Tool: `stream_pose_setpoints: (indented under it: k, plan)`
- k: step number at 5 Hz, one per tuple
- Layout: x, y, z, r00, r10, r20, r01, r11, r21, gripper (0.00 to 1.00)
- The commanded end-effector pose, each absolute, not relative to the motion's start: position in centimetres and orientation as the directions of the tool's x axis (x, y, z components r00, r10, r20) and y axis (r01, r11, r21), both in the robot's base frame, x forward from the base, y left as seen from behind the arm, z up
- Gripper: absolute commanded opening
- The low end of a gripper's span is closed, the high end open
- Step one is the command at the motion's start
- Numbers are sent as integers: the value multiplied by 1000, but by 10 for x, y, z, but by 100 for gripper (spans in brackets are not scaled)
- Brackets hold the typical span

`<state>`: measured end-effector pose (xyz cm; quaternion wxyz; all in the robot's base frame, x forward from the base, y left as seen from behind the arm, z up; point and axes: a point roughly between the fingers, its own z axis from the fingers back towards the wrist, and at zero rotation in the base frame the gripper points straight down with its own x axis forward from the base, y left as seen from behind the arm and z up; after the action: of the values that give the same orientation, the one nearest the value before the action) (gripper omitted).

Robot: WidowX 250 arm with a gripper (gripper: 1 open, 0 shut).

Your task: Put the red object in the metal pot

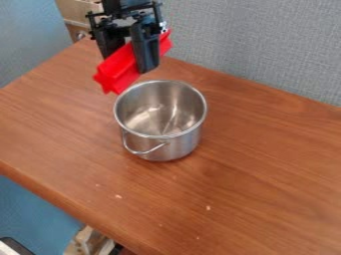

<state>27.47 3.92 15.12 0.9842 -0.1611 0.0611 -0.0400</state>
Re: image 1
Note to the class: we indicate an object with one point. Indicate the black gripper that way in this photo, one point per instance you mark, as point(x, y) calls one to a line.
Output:
point(109, 36)

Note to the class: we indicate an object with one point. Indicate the red plastic block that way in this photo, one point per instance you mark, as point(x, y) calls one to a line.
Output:
point(117, 71)

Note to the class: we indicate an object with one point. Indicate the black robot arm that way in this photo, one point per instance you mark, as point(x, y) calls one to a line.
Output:
point(135, 19)

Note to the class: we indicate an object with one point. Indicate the stainless steel pot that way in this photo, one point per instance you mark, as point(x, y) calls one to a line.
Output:
point(160, 114)

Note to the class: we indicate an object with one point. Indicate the black and white device corner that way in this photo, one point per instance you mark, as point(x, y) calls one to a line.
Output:
point(10, 247)

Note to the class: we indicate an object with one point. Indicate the light wooden frame under table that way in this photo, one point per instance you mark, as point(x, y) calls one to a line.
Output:
point(89, 242)

